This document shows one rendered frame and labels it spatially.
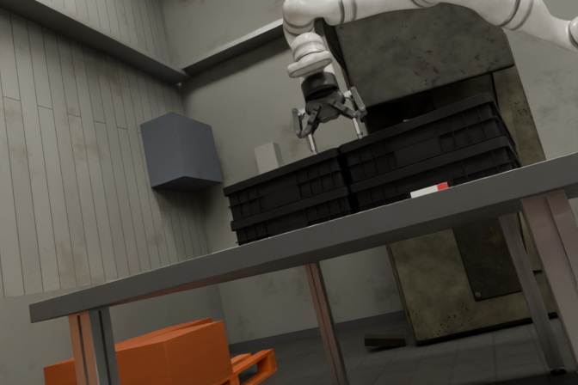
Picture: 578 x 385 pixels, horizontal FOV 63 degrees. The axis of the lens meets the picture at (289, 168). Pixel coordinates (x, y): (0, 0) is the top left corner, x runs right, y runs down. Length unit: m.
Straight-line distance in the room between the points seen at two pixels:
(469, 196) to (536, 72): 4.02
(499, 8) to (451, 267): 2.26
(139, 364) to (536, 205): 2.24
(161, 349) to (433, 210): 2.03
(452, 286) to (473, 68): 1.37
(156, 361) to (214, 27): 4.08
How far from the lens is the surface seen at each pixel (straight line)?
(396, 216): 0.74
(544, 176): 0.74
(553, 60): 4.77
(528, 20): 1.25
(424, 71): 3.11
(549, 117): 4.64
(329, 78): 0.96
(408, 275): 3.22
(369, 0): 1.11
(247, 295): 5.12
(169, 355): 2.60
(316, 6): 1.06
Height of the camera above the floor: 0.63
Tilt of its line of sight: 12 degrees up
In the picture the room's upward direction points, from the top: 14 degrees counter-clockwise
